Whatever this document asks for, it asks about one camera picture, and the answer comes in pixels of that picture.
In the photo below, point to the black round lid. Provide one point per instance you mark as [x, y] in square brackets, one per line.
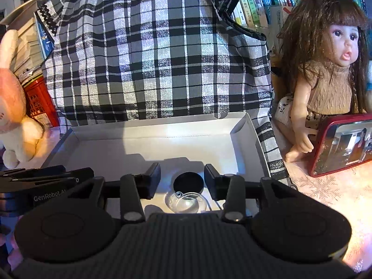
[189, 184]

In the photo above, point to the clear plastic dome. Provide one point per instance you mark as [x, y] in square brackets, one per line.
[186, 205]

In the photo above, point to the brown-haired doll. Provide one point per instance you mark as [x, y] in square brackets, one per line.
[328, 87]

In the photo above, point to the black white plaid pillow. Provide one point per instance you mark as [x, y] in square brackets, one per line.
[145, 49]

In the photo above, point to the red plastic crate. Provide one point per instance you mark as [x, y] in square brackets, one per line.
[40, 104]

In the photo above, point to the black white plaid blanket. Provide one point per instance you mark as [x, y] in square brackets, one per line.
[270, 151]

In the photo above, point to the pink white plush bunny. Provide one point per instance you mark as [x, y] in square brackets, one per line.
[14, 107]

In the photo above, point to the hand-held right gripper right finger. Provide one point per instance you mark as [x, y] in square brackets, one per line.
[209, 181]

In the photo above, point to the stack of magazines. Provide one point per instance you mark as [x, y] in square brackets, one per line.
[29, 49]

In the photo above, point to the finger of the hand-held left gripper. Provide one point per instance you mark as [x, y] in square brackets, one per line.
[35, 171]
[43, 181]

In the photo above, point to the white cardboard box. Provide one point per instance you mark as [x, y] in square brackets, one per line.
[145, 142]

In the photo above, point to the red-cased smartphone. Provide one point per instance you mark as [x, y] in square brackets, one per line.
[343, 145]

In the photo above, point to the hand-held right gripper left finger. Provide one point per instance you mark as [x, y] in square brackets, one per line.
[153, 180]

